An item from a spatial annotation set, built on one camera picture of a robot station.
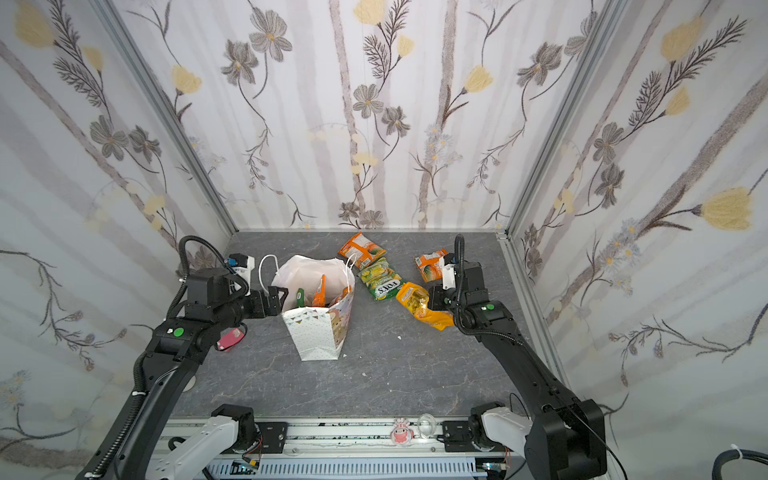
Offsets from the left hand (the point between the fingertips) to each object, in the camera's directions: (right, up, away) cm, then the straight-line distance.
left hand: (268, 283), depth 73 cm
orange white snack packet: (+45, +4, +32) cm, 55 cm away
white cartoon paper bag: (+11, -13, +5) cm, 18 cm away
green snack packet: (+4, -5, +13) cm, 15 cm away
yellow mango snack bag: (+38, -6, +13) cm, 41 cm away
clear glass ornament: (+40, -38, +4) cm, 55 cm away
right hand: (+40, -1, +8) cm, 41 cm away
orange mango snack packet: (+19, +9, +38) cm, 44 cm away
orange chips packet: (+10, -4, +11) cm, 16 cm away
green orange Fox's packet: (+17, -4, +9) cm, 20 cm away
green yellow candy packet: (+27, -1, +29) cm, 40 cm away
